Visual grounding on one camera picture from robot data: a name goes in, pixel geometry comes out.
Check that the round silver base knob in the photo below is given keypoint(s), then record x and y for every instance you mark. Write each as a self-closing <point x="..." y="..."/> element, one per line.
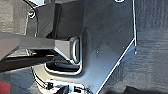
<point x="31" y="13"/>

